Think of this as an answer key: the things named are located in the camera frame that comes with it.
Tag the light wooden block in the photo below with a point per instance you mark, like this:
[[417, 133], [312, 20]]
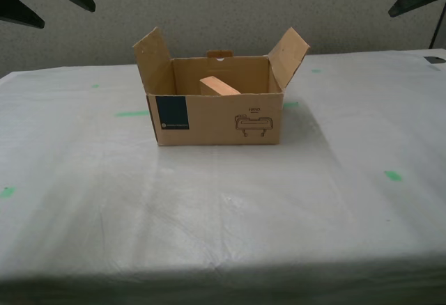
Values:
[[219, 87]]

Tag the brown cardboard box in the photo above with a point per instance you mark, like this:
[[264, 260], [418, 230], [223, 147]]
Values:
[[216, 120]]

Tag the thin black pole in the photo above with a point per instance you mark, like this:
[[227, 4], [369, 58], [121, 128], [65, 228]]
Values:
[[437, 26]]

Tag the small black flat object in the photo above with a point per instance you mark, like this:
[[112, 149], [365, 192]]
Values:
[[435, 59]]

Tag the white plastic table cover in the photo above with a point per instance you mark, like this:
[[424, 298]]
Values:
[[223, 197]]

